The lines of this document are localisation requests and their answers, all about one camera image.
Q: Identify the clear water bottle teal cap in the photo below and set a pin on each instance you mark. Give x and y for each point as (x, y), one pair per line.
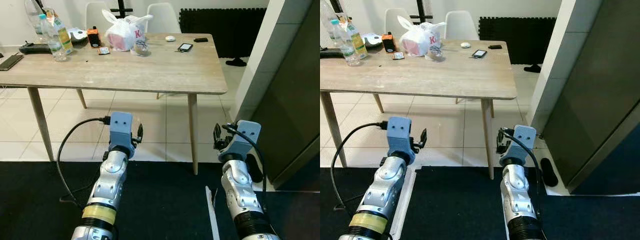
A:
(34, 20)
(327, 25)
(350, 52)
(56, 47)

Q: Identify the yellow juice carton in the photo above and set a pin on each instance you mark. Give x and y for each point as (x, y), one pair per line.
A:
(65, 40)
(359, 45)

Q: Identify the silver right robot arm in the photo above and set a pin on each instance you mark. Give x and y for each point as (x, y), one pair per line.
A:
(515, 195)
(239, 190)

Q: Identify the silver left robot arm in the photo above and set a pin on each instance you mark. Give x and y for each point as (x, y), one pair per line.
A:
(385, 190)
(107, 180)

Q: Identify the grey fridge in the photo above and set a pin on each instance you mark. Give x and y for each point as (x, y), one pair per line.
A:
(295, 100)
(595, 100)

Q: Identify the black slipper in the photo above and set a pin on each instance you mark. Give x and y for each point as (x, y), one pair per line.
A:
(255, 172)
(549, 175)

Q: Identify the light wooden table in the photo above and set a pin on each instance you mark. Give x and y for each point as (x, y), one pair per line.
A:
(150, 70)
(450, 75)

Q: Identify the white floor tape strip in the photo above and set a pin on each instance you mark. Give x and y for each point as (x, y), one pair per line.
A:
(402, 210)
(212, 220)

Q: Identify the black round stand base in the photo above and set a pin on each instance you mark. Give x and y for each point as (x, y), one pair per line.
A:
(532, 68)
(236, 62)

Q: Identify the clear tape roll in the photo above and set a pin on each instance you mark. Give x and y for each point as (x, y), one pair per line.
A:
(141, 50)
(436, 54)

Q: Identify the small snack packet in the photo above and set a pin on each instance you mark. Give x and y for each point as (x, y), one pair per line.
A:
(398, 56)
(104, 51)

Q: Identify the small device with white screen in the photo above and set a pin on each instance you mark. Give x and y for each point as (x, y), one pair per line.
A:
(185, 47)
(479, 53)

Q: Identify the small black case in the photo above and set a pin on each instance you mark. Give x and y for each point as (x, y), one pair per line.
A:
(495, 47)
(200, 40)

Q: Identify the white plastic shopping bag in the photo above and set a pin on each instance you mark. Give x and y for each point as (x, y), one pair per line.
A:
(122, 35)
(417, 40)

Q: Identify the orange and black box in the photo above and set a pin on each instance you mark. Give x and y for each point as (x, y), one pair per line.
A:
(94, 39)
(389, 44)

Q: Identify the white oval case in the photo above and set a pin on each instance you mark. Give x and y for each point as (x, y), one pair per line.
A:
(465, 45)
(170, 38)

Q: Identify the black foam mat panel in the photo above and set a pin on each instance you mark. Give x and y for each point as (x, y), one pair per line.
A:
(520, 40)
(225, 30)

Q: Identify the white plastic shell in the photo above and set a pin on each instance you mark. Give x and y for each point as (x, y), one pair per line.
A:
(77, 34)
(372, 39)

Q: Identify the white plastic chair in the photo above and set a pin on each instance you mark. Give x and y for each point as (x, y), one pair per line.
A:
(392, 20)
(165, 20)
(462, 25)
(95, 15)

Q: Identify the black gamepad controller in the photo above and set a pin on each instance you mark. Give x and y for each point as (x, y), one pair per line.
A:
(330, 52)
(32, 49)

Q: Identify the black metal stand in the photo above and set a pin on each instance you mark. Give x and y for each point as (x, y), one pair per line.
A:
(423, 10)
(121, 7)

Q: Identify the black smartphone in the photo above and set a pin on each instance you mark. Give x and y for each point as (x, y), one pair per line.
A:
(10, 62)

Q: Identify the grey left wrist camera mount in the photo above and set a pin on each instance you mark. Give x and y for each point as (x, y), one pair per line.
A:
(120, 130)
(400, 132)

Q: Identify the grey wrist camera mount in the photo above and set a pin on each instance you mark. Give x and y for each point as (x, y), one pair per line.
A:
(120, 130)
(400, 132)
(522, 147)
(245, 145)

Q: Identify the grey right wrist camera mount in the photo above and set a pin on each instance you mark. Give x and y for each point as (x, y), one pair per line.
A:
(245, 145)
(522, 147)

